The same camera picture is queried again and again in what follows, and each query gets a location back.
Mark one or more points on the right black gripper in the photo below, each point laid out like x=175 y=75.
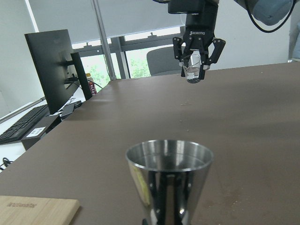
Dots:
x=200 y=23

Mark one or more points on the small clear glass cup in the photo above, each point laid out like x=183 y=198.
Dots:
x=191 y=67

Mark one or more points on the steel jigger measuring cup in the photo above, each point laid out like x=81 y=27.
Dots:
x=169 y=176

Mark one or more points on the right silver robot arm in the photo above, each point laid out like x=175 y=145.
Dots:
x=269 y=12

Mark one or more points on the grey office chair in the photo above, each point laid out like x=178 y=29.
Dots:
x=161 y=61

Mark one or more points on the red drink bottle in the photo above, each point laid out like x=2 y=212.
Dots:
x=91 y=84

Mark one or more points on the black computer monitor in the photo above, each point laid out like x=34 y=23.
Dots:
x=59 y=67

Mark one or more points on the black keyboard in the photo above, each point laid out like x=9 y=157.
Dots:
x=24 y=124

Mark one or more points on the bamboo cutting board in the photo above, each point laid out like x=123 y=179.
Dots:
x=17 y=210

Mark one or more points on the aluminium frame post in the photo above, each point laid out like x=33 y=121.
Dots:
x=103 y=38

